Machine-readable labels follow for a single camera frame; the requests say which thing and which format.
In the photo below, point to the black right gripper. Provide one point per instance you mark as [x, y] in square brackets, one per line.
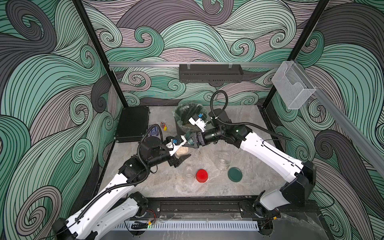
[196, 136]

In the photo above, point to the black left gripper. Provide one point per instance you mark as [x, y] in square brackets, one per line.
[175, 161]

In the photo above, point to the red jar lid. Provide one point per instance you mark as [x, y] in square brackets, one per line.
[201, 176]

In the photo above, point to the green-lidded oatmeal jar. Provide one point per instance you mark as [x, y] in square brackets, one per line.
[183, 151]
[223, 161]

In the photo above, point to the green jar lid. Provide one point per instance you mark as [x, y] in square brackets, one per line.
[235, 174]

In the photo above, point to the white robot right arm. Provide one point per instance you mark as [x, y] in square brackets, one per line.
[300, 177]

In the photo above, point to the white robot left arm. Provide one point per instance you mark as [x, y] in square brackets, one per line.
[118, 201]

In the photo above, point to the black trash bin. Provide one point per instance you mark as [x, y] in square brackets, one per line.
[185, 128]

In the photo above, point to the clear plastic bin liner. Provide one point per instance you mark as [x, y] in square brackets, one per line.
[184, 111]

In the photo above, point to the red yellow toy car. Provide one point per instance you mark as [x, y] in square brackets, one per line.
[164, 126]

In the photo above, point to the blue card box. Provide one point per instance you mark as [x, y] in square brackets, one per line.
[154, 131]

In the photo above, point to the black hard case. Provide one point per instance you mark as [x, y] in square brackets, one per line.
[133, 124]

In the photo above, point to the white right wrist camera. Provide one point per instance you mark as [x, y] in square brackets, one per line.
[196, 120]

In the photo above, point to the black wall-mounted tray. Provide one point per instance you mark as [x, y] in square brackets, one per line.
[212, 74]

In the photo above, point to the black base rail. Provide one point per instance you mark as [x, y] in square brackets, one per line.
[242, 205]

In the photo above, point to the white slotted cable duct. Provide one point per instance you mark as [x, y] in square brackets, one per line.
[194, 226]

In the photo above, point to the aluminium wall rail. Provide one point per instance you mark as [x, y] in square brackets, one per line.
[152, 64]
[356, 106]

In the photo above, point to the clear acrylic wall holder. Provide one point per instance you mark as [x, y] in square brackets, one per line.
[293, 84]

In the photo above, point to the aluminium right wall rail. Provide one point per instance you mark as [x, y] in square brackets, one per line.
[356, 106]

